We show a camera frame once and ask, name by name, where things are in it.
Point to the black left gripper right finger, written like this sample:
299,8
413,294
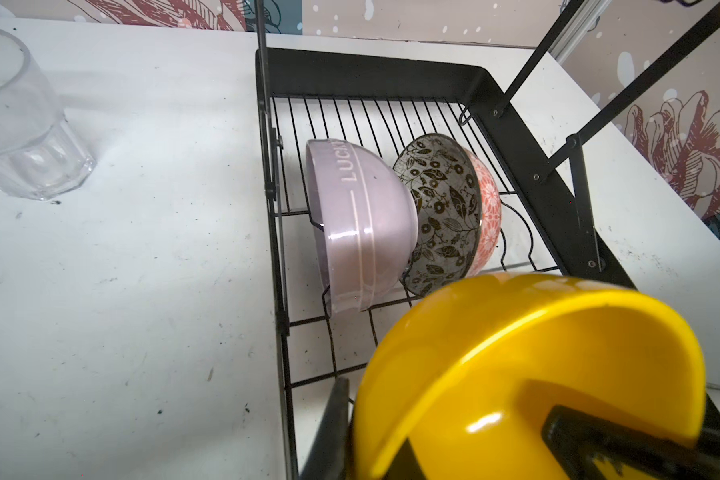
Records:
587,447

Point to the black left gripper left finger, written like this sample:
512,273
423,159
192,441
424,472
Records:
327,459

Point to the yellow bowl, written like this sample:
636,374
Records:
469,375

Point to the lilac ceramic bowl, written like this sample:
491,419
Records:
364,219

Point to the pink patterned bowl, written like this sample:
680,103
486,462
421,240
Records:
459,212

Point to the clear glass cup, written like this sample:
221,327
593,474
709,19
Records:
41,156

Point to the black two-tier dish rack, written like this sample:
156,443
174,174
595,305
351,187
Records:
548,193

